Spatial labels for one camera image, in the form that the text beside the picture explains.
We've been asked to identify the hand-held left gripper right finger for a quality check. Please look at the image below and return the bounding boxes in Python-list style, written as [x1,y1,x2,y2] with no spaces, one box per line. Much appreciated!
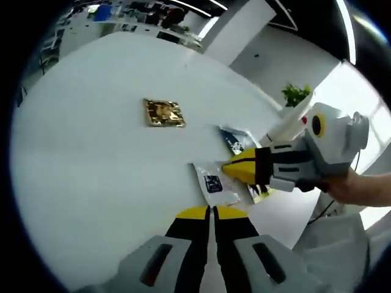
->
[213,206,324,293]

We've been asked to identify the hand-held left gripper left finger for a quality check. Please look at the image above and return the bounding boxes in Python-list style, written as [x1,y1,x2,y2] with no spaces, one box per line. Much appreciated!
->
[117,204,212,293]

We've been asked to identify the white skincare tube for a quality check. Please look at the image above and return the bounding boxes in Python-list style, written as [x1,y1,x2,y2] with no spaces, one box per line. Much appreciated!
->
[264,90,315,143]

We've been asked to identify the dark blue skincare sachet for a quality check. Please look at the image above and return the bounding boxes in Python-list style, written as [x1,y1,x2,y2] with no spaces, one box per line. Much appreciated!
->
[218,125,260,155]

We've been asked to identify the clear blue-label skincare sachet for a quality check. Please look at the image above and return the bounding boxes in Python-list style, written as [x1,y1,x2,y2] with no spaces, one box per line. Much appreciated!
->
[191,161,250,207]

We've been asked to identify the gold foil skincare sachet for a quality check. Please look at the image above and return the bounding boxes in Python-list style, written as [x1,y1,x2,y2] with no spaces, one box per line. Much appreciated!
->
[142,98,186,128]

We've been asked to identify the person's right hand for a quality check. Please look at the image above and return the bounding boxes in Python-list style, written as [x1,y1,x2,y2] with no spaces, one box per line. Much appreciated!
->
[320,172,368,206]

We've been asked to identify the green plant in white pot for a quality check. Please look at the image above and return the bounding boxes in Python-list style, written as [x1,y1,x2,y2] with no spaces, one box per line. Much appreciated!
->
[280,82,312,107]

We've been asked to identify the wide ceiling light strip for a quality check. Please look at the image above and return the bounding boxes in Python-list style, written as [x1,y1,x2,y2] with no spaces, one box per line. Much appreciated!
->
[335,0,358,65]

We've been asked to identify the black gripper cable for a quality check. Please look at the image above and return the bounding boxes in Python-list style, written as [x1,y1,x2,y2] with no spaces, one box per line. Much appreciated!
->
[307,148,366,225]

